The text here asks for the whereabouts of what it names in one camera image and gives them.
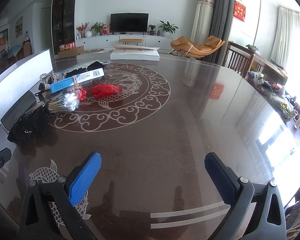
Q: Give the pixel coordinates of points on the large white panel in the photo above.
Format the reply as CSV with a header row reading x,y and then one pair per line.
x,y
35,67

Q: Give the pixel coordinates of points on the fabric covered standing air conditioner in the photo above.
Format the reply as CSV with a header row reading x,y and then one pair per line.
x,y
202,22

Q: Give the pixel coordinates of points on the white door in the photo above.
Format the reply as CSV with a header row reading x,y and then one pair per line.
x,y
46,30

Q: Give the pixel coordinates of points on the red plastic packet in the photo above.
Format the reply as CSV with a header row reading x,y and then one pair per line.
x,y
102,91

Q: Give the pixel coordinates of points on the blue medicine box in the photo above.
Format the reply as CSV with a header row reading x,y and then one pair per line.
x,y
65,83

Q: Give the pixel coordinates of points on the grey curtain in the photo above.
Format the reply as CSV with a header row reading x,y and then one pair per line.
x,y
222,17

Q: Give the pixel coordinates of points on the black television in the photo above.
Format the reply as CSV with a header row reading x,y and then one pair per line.
x,y
129,22

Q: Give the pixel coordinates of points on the clutter of small items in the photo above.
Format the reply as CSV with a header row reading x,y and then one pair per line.
x,y
277,92

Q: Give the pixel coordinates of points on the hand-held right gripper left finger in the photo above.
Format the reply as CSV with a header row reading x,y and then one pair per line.
x,y
85,177

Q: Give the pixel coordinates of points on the blue checkered cloth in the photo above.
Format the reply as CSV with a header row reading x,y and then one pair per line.
x,y
13,51

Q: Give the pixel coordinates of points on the dark glass display cabinet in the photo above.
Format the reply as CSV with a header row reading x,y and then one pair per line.
x,y
62,17

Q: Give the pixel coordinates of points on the white curtain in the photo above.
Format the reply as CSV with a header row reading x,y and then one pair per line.
x,y
287,35

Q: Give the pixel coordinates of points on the white flat cardboard box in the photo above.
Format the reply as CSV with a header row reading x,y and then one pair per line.
x,y
135,55

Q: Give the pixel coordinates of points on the white television cabinet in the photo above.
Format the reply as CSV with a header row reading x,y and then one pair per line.
x,y
102,40

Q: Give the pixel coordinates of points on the silver plastic bag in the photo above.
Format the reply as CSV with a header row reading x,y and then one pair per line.
x,y
59,75

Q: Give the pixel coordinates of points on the bag of cotton swabs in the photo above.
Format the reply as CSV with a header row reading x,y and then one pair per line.
x,y
65,102

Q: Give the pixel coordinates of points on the brown cardboard box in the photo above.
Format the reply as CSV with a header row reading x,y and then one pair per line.
x,y
70,52

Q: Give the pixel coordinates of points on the large potted plant white pot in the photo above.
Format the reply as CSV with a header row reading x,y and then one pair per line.
x,y
167,30

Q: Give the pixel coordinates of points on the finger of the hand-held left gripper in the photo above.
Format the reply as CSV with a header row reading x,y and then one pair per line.
x,y
0,157

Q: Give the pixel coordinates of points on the wooden side table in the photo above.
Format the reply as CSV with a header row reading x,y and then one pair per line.
x,y
267,65

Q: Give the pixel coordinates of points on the rhinestone hair claw clip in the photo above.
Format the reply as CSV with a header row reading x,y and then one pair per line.
x,y
46,87

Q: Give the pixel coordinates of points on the red poster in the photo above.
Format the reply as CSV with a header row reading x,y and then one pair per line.
x,y
2,42

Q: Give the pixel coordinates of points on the black pouch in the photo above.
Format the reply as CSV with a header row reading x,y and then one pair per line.
x,y
27,125

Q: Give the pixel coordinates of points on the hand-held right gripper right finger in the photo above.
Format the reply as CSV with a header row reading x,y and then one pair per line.
x,y
222,177

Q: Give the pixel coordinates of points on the black knit cloth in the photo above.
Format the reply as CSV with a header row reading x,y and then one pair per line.
x,y
96,65
76,72

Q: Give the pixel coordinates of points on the green leafy potted plant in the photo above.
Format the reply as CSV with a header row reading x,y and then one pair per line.
x,y
97,28

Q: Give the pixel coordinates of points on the framed wall picture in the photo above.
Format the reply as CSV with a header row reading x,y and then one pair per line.
x,y
19,26

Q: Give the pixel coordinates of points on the red flowers in vase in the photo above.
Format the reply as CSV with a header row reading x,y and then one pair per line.
x,y
83,30

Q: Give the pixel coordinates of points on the orange bench stool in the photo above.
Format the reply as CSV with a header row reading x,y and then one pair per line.
x,y
130,40

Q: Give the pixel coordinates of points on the small red foil packet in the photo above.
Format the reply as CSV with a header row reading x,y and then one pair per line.
x,y
82,95

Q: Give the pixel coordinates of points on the small potted plant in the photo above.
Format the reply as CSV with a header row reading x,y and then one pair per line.
x,y
152,28

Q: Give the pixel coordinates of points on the wooden chair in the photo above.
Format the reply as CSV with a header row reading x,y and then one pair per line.
x,y
236,60

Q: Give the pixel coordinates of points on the orange rocking chair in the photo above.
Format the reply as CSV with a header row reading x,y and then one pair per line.
x,y
190,47

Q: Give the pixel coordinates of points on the grey flat case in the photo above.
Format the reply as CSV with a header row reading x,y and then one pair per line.
x,y
17,111

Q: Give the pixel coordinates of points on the red gift box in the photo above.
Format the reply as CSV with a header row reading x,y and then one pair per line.
x,y
106,30

